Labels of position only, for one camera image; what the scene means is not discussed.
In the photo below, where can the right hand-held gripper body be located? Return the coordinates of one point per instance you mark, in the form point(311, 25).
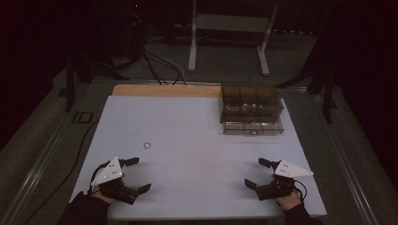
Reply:
point(283, 181)

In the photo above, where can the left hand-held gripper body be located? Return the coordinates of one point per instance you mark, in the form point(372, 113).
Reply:
point(110, 175)

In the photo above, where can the person's right hand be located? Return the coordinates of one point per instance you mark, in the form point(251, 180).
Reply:
point(289, 201)

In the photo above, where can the person's left hand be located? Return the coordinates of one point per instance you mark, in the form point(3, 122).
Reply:
point(104, 196)

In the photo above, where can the clear plastic drawer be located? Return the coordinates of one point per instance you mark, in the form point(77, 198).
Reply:
point(253, 127)

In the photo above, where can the white table sheet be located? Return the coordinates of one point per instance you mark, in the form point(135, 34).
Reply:
point(187, 175)

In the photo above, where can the small silver jewellery pieces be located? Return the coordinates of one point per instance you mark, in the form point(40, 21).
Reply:
point(242, 108)

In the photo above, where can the clear smoky drawer box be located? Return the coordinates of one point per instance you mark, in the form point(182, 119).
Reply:
point(250, 97)

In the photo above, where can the black tripod stand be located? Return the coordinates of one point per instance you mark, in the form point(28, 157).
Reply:
point(84, 72)
point(319, 81)

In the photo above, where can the white metal stand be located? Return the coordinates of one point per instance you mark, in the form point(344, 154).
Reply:
point(228, 23)

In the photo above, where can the black rectangular floor frame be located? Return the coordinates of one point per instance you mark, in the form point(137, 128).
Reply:
point(83, 117)

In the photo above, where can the aluminium floor rail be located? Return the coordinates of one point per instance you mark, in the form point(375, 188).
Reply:
point(347, 162)
point(37, 175)

